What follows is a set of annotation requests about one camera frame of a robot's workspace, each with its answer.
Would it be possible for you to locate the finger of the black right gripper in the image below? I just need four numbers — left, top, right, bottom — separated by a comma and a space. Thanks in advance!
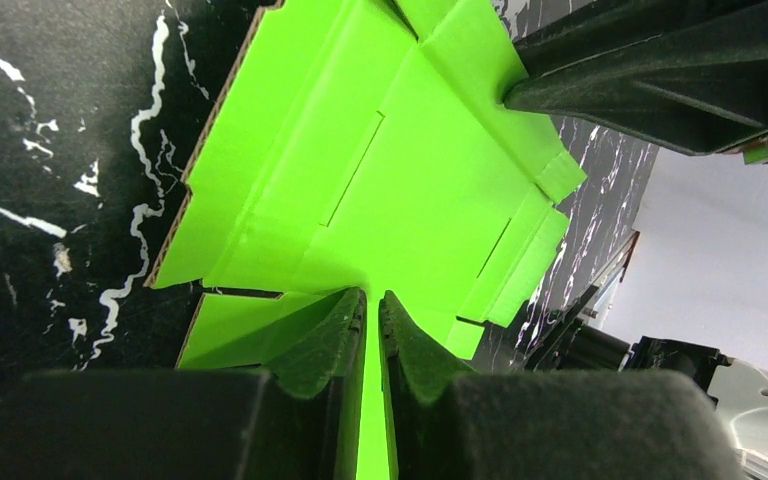
503, 0, 768, 155

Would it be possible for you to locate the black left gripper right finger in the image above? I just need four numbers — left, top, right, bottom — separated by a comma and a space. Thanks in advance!
378, 291, 743, 479

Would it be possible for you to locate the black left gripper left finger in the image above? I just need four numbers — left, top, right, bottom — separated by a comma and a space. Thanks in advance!
0, 287, 367, 479

